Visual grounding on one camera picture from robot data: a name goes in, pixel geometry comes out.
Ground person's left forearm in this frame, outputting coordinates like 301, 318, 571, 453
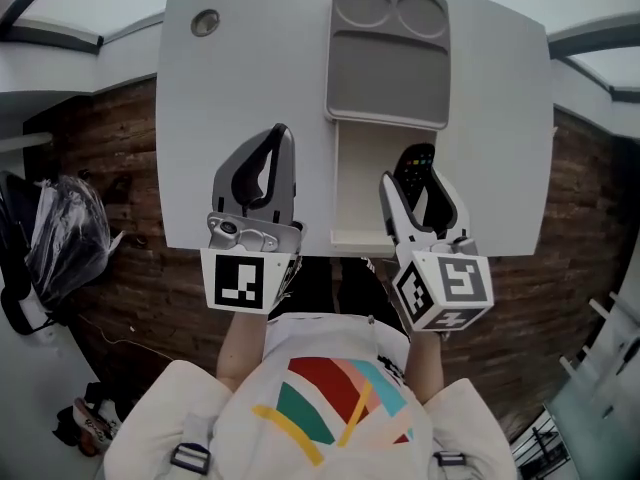
215, 310, 270, 394

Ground thin white floor cable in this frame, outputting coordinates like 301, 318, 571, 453
79, 312, 174, 364

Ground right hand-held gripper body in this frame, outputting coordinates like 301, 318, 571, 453
390, 235, 496, 342

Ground black framed window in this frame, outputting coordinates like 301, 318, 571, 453
0, 0, 106, 57
547, 12, 640, 104

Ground frosted glass partition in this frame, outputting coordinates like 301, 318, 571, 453
544, 382, 640, 480

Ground black remote control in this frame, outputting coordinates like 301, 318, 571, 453
392, 142, 435, 214

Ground white metal rack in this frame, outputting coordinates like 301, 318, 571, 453
558, 290, 640, 422

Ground black wire stand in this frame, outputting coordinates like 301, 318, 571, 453
514, 415, 571, 480

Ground person's right forearm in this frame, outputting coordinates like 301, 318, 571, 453
402, 330, 445, 405

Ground white patterned tote bag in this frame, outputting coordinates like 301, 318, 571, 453
72, 396, 124, 458

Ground white shirt with colourful print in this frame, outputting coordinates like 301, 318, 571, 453
102, 311, 519, 480

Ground black office chair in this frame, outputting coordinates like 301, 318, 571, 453
0, 169, 56, 338

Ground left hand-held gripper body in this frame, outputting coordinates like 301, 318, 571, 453
199, 211, 308, 316

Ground white box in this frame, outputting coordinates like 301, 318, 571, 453
323, 0, 452, 259

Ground black trousers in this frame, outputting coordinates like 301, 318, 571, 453
277, 255, 404, 329

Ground clear plastic covered chair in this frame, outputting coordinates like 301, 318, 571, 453
24, 175, 124, 312

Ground round desk cable grommet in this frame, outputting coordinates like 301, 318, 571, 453
189, 8, 221, 38

